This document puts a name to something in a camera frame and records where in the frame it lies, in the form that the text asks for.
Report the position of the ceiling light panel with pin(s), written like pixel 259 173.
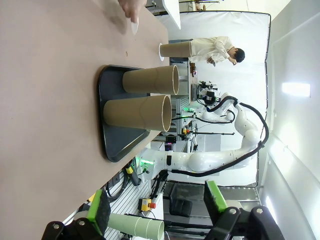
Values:
pixel 296 90

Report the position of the white backdrop screen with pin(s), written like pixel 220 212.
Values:
pixel 225 30

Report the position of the black box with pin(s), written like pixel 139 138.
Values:
pixel 181 207

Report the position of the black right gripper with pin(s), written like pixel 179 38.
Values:
pixel 210 96

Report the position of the pale green cup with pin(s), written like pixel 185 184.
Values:
pixel 135 225

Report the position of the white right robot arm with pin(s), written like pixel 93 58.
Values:
pixel 212 160

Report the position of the black cylinder yellow label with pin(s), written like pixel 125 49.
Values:
pixel 133 176

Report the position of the yellow emergency stop button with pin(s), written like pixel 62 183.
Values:
pixel 145 203

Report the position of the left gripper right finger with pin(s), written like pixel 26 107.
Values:
pixel 217 200

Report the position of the black plastic tray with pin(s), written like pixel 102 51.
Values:
pixel 117 142

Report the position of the black device pink light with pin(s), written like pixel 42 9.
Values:
pixel 170 140

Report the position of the beige tall cup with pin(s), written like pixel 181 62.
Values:
pixel 135 113
pixel 150 80
pixel 175 49

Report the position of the person's right hand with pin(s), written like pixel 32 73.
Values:
pixel 132 8

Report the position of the white table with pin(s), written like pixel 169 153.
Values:
pixel 172 12

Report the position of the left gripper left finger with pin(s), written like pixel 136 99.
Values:
pixel 100 212

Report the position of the person cream jacket black hair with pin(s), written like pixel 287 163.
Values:
pixel 212 47

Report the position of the white scalloped paper coaster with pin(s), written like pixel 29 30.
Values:
pixel 161 59
pixel 135 27

